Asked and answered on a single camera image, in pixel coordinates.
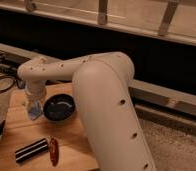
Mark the dark ceramic bowl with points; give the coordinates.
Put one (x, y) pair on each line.
(59, 107)

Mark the wooden board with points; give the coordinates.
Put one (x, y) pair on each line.
(74, 150)

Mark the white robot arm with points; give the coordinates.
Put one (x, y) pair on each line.
(100, 88)

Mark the black white striped block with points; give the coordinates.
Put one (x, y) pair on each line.
(31, 150)

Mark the red oblong object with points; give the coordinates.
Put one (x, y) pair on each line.
(54, 151)

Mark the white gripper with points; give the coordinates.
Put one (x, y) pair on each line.
(35, 93)

